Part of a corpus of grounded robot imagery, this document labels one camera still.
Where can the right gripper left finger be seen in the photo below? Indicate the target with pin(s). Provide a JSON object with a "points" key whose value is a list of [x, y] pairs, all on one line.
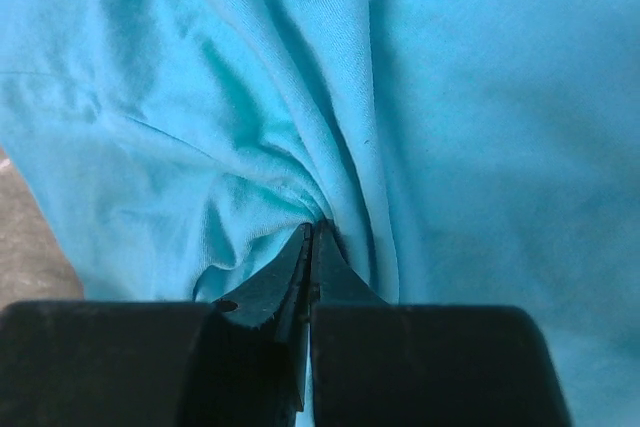
{"points": [[237, 361]]}

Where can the turquoise t shirt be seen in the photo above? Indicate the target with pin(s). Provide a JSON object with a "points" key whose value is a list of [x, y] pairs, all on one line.
{"points": [[467, 151]]}

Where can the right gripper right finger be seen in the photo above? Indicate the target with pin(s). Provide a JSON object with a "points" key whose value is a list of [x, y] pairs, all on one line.
{"points": [[379, 364]]}

